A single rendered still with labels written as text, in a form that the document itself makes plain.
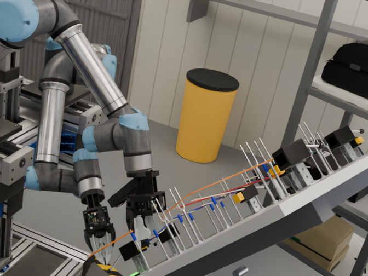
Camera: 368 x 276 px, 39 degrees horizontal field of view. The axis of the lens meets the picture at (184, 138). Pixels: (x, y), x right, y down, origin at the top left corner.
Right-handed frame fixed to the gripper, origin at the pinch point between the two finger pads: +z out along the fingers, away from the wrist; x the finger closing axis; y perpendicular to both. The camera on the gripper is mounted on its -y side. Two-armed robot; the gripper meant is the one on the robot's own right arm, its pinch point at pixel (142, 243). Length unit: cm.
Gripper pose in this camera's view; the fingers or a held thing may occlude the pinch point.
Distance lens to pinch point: 143.9
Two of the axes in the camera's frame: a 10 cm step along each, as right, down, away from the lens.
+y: 8.5, -0.8, -5.2
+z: 1.1, 9.9, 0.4
